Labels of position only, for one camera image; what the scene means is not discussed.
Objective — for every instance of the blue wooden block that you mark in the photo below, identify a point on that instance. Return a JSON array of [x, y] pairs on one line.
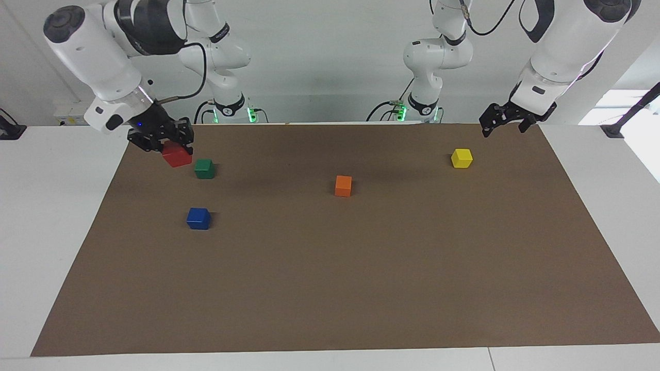
[[198, 219]]

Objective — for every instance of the green wooden block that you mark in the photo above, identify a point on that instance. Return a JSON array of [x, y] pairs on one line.
[[204, 169]]

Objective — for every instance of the red wooden block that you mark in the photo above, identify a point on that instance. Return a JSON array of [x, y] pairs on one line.
[[178, 155]]

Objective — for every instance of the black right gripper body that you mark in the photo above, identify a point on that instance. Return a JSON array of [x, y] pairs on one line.
[[157, 126]]

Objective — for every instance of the yellow wooden block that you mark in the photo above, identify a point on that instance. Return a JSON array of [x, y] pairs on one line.
[[461, 158]]

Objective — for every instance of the white wall socket box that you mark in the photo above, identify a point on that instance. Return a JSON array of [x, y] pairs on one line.
[[69, 114]]

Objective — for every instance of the orange wooden block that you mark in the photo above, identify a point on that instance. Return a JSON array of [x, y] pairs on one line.
[[343, 186]]

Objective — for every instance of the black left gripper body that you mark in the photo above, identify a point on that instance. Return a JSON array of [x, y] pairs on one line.
[[531, 111]]

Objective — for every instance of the black clamped stand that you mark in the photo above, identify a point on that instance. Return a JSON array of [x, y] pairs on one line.
[[626, 116]]

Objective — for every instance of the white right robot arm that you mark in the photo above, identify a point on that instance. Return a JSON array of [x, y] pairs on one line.
[[98, 56]]

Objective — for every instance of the brown table mat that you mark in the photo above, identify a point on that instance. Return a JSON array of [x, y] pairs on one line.
[[330, 268]]

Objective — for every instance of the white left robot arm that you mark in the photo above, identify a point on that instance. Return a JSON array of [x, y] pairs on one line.
[[562, 46]]

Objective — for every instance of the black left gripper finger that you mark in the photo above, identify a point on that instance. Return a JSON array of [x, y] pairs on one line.
[[527, 125], [492, 117]]

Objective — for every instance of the black table clamp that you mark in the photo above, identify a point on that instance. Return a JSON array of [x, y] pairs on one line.
[[10, 129]]

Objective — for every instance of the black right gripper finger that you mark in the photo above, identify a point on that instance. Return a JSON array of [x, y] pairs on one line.
[[185, 134], [147, 146]]

